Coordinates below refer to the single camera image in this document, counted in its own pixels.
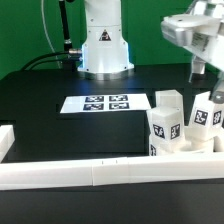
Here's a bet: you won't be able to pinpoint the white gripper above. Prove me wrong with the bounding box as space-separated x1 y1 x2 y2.
161 0 224 104

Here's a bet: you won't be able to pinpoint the white round stool seat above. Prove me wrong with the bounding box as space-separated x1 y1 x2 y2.
149 135 224 156

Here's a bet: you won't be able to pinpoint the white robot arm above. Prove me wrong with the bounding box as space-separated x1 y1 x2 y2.
78 0 224 104

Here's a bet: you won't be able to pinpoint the white U-shaped fence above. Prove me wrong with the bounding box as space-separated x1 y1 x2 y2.
0 122 224 191

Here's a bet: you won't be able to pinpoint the white marker sheet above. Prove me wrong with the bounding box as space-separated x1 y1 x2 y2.
60 94 151 114

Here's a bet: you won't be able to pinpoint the black cables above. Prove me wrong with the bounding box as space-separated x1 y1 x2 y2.
20 50 83 72

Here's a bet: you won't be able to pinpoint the black vertical hose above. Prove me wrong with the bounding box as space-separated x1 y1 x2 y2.
58 0 73 51

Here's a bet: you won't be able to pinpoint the thin white cable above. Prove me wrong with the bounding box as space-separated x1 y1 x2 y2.
40 0 63 70

